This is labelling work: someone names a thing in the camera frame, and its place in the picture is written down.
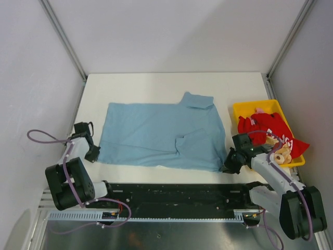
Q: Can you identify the light blue t shirt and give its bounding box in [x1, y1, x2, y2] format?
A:
[98, 92, 227, 172]

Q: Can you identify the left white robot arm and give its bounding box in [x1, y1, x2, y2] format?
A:
[45, 137, 115, 211]

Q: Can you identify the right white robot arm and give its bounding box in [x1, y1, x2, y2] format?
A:
[222, 133, 327, 241]

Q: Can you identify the red printed t shirt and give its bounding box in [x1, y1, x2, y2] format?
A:
[237, 112, 310, 164]

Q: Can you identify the yellow plastic bin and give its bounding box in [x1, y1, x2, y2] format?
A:
[233, 99, 305, 168]

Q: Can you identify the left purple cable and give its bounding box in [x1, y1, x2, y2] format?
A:
[27, 129, 132, 234]

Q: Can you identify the purple cable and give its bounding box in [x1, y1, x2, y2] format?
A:
[27, 129, 132, 234]
[247, 130, 314, 250]

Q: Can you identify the grey slotted cable duct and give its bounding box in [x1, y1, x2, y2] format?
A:
[48, 209, 260, 223]

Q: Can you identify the aluminium frame rail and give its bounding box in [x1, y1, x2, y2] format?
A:
[39, 190, 56, 209]

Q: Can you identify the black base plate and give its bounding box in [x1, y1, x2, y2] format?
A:
[85, 183, 262, 216]

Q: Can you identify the right aluminium corner post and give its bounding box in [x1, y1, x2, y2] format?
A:
[265, 0, 318, 80]

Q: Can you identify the aluminium corner post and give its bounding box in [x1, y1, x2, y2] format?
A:
[39, 0, 88, 80]
[265, 0, 318, 80]

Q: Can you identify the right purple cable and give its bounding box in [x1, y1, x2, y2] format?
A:
[247, 130, 314, 250]

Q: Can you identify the left aluminium corner post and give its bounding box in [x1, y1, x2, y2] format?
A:
[39, 0, 88, 80]

